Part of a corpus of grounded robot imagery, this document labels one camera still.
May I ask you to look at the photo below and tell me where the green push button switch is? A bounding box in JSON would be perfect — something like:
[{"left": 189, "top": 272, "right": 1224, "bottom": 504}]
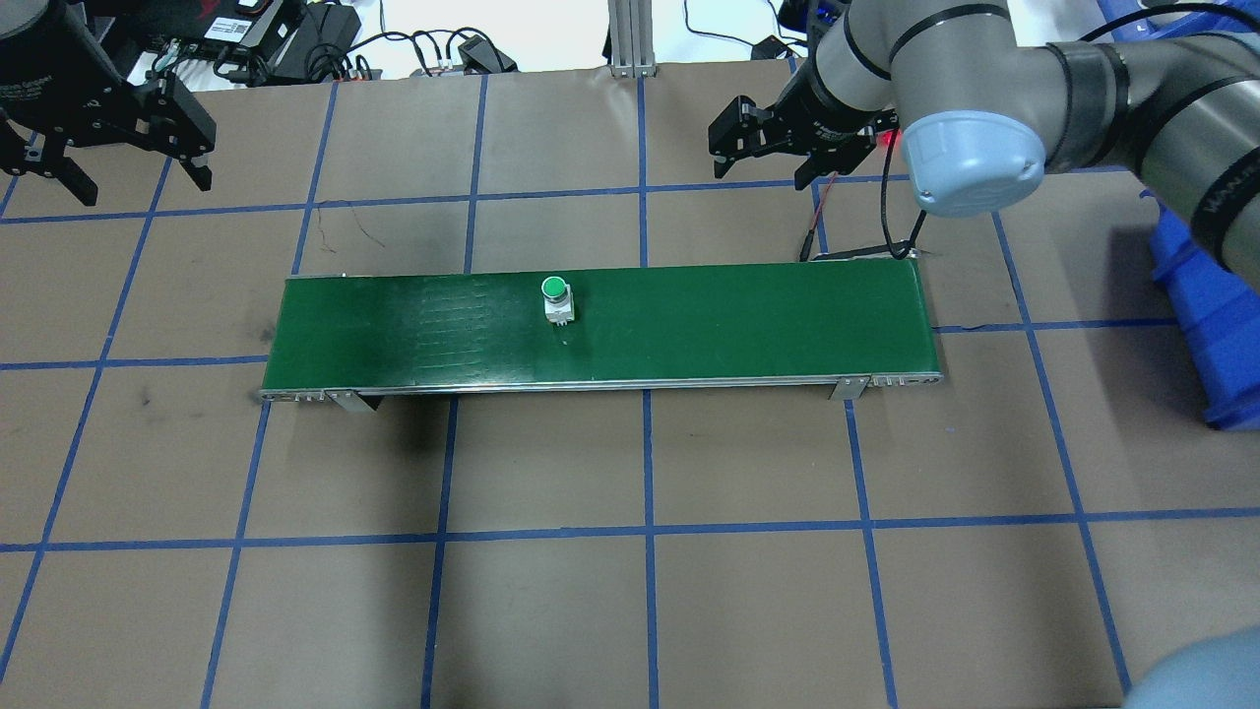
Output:
[{"left": 539, "top": 275, "right": 578, "bottom": 327}]

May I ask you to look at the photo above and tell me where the large black power brick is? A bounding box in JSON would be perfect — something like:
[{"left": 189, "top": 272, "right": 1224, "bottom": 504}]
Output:
[{"left": 265, "top": 4, "right": 364, "bottom": 83}]

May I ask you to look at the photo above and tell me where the thin black thread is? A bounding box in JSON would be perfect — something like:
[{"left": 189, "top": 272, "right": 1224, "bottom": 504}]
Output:
[{"left": 346, "top": 201, "right": 388, "bottom": 250}]

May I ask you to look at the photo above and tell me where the green belt conveyor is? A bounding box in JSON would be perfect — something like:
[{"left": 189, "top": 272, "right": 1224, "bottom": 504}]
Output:
[{"left": 258, "top": 258, "right": 944, "bottom": 414}]

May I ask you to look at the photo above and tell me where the blue plastic parts bin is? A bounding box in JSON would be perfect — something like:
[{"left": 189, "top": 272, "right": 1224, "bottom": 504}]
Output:
[{"left": 1149, "top": 201, "right": 1260, "bottom": 432}]

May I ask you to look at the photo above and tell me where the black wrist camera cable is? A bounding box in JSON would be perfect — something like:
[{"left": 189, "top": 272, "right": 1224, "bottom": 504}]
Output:
[{"left": 878, "top": 174, "right": 932, "bottom": 262}]

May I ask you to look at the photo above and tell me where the red black twin wire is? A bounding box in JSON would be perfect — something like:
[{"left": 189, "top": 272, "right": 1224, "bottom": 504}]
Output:
[{"left": 798, "top": 168, "right": 841, "bottom": 264}]

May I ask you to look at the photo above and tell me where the aluminium profile post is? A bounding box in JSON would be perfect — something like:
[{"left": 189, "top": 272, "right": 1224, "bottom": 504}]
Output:
[{"left": 606, "top": 0, "right": 657, "bottom": 79}]

